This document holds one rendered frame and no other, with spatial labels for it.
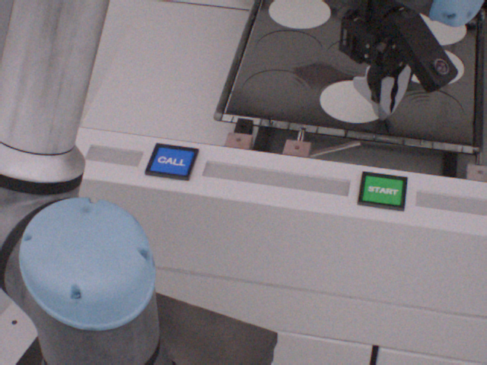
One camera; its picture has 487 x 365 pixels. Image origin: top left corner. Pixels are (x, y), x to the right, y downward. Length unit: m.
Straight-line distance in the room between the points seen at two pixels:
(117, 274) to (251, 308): 0.47
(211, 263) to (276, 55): 0.39
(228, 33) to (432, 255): 0.66
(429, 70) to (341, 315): 0.33
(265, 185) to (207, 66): 0.47
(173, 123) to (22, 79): 0.62
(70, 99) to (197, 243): 0.38
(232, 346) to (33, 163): 0.31
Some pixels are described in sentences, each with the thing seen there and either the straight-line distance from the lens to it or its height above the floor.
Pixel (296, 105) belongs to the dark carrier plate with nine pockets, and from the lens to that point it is 1.42.
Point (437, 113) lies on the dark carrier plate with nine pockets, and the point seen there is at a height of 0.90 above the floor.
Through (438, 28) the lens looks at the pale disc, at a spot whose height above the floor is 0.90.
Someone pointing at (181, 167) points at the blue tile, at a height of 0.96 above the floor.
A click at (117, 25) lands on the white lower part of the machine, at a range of 1.86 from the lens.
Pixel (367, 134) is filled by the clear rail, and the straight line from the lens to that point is 1.38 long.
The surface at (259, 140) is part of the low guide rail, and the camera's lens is 1.44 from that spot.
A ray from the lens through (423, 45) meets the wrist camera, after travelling 1.29.
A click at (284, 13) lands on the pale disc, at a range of 1.62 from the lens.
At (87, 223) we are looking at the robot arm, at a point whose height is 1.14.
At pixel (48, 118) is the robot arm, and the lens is 0.93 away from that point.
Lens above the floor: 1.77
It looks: 42 degrees down
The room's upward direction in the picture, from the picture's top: 1 degrees clockwise
